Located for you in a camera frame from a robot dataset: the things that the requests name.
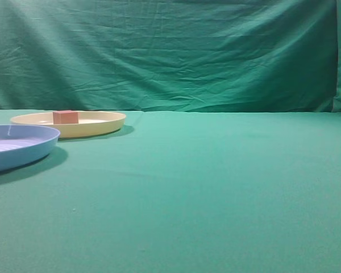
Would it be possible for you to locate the red cube block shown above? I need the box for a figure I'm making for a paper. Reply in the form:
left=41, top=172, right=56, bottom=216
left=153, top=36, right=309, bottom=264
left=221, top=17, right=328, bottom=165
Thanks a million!
left=52, top=110, right=78, bottom=125

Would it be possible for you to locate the yellow plastic plate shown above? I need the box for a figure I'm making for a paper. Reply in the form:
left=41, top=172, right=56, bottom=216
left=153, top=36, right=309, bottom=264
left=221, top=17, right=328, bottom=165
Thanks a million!
left=10, top=111, right=126, bottom=138

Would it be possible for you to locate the light blue plastic plate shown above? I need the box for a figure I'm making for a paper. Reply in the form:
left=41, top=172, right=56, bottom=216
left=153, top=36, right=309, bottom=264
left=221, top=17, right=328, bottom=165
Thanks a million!
left=0, top=125, right=60, bottom=172

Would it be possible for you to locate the green table cloth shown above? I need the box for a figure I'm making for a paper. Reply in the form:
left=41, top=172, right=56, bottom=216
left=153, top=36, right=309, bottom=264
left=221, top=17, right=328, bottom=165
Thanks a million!
left=0, top=111, right=341, bottom=272

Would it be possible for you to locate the green backdrop curtain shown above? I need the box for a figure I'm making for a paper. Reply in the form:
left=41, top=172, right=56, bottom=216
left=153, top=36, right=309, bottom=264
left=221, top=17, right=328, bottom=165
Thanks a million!
left=0, top=1, right=341, bottom=112

